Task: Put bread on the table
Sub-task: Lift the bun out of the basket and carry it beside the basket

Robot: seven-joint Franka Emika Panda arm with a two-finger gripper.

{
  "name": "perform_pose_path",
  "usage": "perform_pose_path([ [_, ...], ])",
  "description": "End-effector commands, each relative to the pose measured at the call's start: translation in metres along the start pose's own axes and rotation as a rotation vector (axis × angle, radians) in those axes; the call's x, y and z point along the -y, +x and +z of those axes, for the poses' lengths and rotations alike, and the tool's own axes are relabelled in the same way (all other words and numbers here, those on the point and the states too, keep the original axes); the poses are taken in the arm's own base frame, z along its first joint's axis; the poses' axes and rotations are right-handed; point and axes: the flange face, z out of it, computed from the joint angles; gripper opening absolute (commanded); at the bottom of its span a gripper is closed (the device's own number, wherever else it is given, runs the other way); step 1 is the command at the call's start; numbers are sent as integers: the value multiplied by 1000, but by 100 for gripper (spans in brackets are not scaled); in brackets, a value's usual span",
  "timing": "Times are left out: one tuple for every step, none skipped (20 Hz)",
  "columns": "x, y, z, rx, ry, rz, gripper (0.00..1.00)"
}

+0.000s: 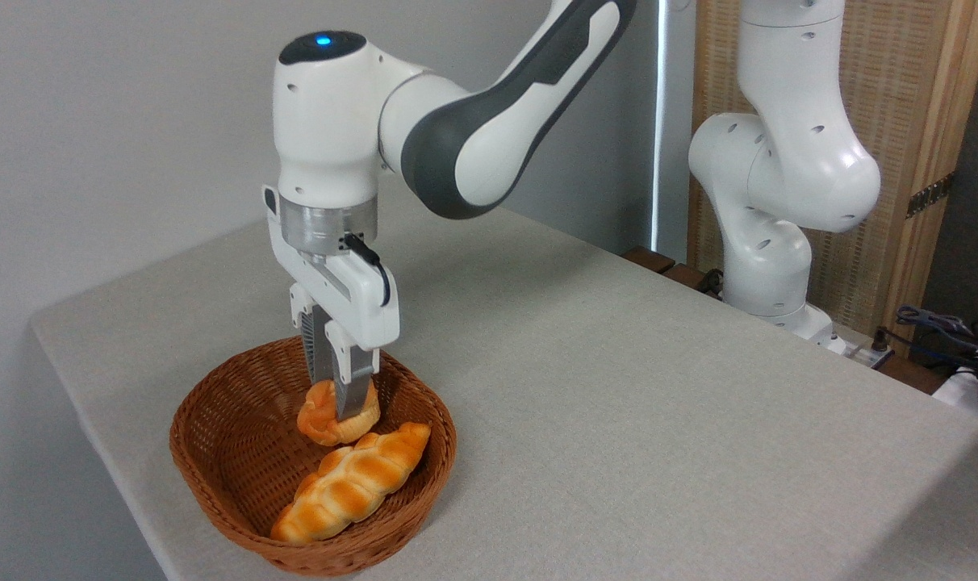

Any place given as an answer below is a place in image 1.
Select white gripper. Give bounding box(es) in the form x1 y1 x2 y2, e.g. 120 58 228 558
262 185 402 423

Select round orange bread bun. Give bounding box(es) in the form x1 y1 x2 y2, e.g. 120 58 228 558
296 377 382 447

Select long braided bread loaf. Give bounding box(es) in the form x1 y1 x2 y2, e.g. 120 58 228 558
270 421 432 545

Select brown woven wicker basket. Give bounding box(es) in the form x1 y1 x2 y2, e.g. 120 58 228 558
169 335 458 577

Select white power strip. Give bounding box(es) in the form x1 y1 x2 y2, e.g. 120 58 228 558
826 324 895 369

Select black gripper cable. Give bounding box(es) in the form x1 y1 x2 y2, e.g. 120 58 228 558
339 232 393 309

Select bundle of dark cables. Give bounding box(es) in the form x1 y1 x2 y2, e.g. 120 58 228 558
895 304 978 380

